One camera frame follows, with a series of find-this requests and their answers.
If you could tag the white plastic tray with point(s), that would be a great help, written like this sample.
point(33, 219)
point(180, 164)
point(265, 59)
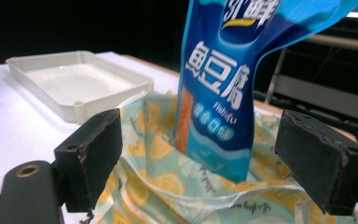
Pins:
point(77, 84)

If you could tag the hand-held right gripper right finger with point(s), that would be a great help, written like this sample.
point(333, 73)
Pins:
point(317, 161)

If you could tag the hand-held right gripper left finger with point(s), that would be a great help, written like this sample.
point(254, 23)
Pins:
point(90, 155)

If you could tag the lemon print plastic bag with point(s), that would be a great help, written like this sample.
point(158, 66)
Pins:
point(180, 193)

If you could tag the blue snack packet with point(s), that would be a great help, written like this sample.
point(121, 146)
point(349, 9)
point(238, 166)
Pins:
point(217, 93)

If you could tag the metal shelf rack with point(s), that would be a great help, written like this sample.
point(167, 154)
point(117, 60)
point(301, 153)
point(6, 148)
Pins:
point(326, 90)

